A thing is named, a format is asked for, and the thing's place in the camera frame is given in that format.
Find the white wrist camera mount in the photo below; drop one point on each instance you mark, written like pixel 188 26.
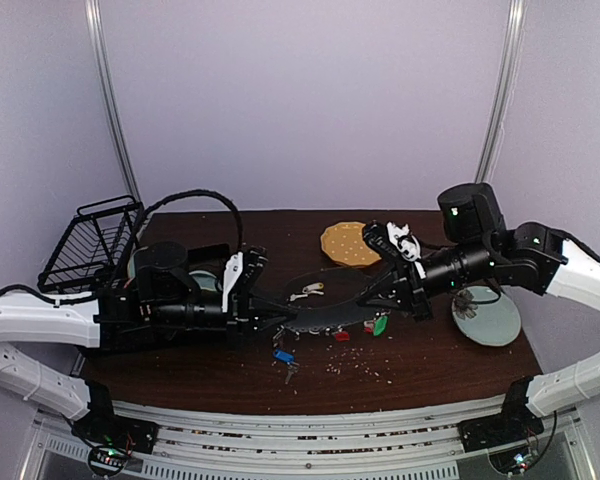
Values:
pixel 407 245
pixel 232 272

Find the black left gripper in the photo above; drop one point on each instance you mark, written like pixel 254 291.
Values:
pixel 239 313

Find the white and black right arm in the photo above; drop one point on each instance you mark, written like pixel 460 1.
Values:
pixel 533 256

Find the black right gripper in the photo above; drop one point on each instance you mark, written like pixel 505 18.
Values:
pixel 410 285

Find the yellow polka dot plate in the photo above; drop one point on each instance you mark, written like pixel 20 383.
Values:
pixel 344 245

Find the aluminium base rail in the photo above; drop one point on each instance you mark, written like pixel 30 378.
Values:
pixel 421 443

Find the patterned plate in stand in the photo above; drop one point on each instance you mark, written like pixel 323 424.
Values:
pixel 206 283

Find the blue tag key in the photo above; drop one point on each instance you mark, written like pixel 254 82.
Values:
pixel 289 361

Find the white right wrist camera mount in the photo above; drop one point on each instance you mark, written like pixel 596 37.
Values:
pixel 407 245

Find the red tag key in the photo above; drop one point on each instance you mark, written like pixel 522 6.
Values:
pixel 341 336

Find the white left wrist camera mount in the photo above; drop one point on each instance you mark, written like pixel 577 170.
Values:
pixel 232 272

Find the left aluminium corner post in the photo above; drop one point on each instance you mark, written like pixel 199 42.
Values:
pixel 98 41

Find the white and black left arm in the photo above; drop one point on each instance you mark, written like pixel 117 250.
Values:
pixel 31 317

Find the teal floral plate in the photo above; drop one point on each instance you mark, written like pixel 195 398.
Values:
pixel 486 317

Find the green tag key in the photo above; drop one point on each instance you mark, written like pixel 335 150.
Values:
pixel 376 326

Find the yellow tag key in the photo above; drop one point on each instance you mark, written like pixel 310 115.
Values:
pixel 316 288

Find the black wire dish rack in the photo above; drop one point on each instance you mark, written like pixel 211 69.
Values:
pixel 91 247

